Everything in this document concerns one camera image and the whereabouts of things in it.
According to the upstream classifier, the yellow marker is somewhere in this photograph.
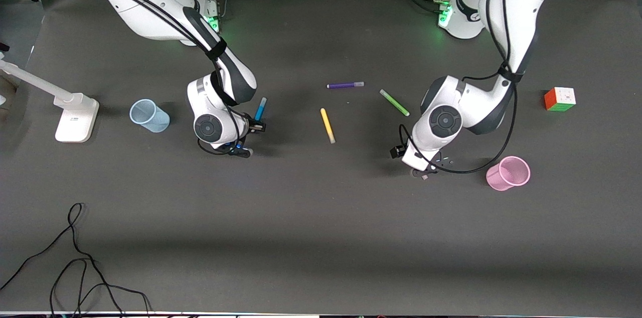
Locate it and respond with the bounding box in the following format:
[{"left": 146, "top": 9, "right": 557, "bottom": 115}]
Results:
[{"left": 320, "top": 108, "right": 336, "bottom": 144}]

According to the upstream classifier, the green marker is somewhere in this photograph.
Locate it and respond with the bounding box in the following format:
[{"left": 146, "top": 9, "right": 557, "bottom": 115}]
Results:
[{"left": 379, "top": 89, "right": 410, "bottom": 117}]

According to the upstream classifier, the pink plastic cup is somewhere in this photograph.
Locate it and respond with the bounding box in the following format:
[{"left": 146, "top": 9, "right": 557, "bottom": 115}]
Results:
[{"left": 486, "top": 156, "right": 531, "bottom": 192}]

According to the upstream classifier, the light blue plastic cup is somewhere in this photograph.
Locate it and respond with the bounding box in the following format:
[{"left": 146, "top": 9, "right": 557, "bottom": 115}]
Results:
[{"left": 129, "top": 99, "right": 171, "bottom": 133}]

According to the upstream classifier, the dark grey table cover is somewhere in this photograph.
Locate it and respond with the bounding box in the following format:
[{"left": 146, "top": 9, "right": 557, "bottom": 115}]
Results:
[{"left": 0, "top": 0, "right": 642, "bottom": 314}]

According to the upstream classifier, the colourful puzzle cube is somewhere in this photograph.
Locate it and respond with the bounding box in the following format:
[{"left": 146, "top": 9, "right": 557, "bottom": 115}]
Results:
[{"left": 544, "top": 87, "right": 577, "bottom": 112}]

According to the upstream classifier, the white stand with base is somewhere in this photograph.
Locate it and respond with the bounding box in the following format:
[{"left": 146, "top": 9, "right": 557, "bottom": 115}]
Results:
[{"left": 0, "top": 52, "right": 100, "bottom": 143}]

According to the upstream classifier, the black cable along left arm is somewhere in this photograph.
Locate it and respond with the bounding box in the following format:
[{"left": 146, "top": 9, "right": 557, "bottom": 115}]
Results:
[{"left": 399, "top": 0, "right": 520, "bottom": 176}]

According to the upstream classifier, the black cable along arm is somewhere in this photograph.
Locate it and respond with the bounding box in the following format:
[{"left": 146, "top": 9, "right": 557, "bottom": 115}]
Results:
[
  {"left": 399, "top": 0, "right": 520, "bottom": 176},
  {"left": 28, "top": 0, "right": 251, "bottom": 155}
]

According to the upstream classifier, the black cable along right arm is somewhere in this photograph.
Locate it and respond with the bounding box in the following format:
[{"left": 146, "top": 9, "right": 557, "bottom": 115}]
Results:
[{"left": 28, "top": 0, "right": 251, "bottom": 155}]

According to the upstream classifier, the loose black table cable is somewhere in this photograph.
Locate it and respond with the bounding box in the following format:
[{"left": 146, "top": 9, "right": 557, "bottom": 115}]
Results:
[{"left": 0, "top": 203, "right": 152, "bottom": 318}]

